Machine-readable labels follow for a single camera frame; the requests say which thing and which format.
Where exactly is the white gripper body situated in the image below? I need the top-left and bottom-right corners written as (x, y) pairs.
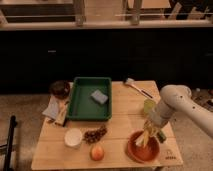
top-left (148, 112), bottom-right (167, 128)

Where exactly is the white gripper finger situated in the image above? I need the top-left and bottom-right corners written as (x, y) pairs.
top-left (135, 130), bottom-right (149, 147)
top-left (150, 127), bottom-right (159, 137)

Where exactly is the yellow banana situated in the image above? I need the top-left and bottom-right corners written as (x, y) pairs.
top-left (142, 122), bottom-right (156, 147)

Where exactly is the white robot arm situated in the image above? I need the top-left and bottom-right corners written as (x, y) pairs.
top-left (135, 85), bottom-right (213, 147)

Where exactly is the green object behind bowl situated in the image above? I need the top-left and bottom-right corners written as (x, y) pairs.
top-left (158, 131), bottom-right (167, 143)

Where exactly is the red bowl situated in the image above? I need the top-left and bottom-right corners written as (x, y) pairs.
top-left (126, 131), bottom-right (160, 163)

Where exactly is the dark brown bowl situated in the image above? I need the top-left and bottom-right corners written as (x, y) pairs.
top-left (49, 80), bottom-right (70, 99)

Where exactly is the light green cup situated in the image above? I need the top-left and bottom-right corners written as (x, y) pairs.
top-left (143, 99), bottom-right (156, 114)

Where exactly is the red yellow apple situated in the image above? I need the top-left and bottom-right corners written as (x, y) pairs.
top-left (90, 145), bottom-right (104, 161)

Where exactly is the bunch of dark grapes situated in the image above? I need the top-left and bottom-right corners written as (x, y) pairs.
top-left (84, 125), bottom-right (107, 144)

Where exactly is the grey blue sponge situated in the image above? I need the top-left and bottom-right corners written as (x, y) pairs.
top-left (91, 90), bottom-right (108, 104)

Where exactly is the green plastic tray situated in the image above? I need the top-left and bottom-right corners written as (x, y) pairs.
top-left (67, 77), bottom-right (112, 121)

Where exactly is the white cup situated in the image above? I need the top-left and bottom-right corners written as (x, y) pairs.
top-left (64, 128), bottom-right (83, 148)

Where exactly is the wooden block tool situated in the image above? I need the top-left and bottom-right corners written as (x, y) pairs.
top-left (55, 101), bottom-right (69, 126)

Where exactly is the grey folded cloth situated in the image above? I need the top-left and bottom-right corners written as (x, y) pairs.
top-left (42, 97), bottom-right (59, 119)

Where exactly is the black chair frame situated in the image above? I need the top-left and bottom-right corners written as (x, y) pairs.
top-left (0, 115), bottom-right (17, 171)

